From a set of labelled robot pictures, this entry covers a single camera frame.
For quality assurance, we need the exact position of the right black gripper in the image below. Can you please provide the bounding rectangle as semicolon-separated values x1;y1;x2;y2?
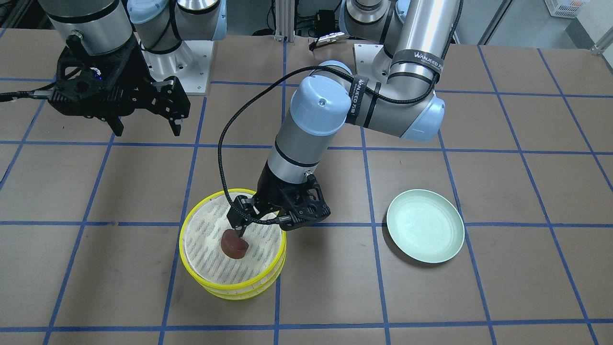
48;36;191;137

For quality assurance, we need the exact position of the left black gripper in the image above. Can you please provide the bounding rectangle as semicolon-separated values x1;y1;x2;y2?
227;164;331;238

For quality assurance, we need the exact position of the brown bun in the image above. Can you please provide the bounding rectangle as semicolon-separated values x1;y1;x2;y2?
220;229;249;260

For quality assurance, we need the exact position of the side yellow-rimmed bamboo steamer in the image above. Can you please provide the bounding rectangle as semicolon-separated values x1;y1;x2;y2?
178;191;286;299

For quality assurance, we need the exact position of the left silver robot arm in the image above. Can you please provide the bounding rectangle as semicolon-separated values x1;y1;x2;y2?
220;0;463;237

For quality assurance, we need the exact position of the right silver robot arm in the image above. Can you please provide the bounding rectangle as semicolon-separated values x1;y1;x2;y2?
33;0;227;136

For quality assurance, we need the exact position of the centre yellow-rimmed bamboo steamer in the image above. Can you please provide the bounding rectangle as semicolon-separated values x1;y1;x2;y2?
191;253;286;300

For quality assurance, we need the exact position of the light green plate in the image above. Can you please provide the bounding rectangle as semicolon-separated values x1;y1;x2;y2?
386;189;465;264

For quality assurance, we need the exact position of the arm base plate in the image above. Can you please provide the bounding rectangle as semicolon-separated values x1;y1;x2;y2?
354;43;398;87
179;41;215;96

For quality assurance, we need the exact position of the braided black cable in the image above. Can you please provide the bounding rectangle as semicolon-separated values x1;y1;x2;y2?
218;0;463;226

